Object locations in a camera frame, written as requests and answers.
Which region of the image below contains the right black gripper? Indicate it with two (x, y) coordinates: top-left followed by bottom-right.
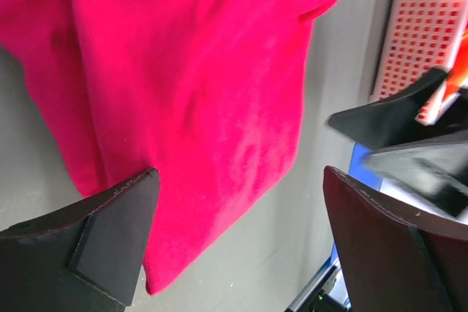
(328, 67), (467, 224)

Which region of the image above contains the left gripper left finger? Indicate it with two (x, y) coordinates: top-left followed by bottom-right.
(1, 168), (160, 311)

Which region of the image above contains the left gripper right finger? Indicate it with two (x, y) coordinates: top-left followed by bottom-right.
(324, 166), (467, 311)

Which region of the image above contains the pink red t-shirt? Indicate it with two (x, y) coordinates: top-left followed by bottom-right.
(1, 0), (338, 294)

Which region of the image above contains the blue folder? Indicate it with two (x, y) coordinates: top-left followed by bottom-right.
(292, 142), (385, 312)

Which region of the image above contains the orange t-shirt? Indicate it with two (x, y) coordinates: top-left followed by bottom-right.
(442, 30), (467, 101)

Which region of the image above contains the white plastic basket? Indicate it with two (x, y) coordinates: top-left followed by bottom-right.
(371, 0), (467, 102)

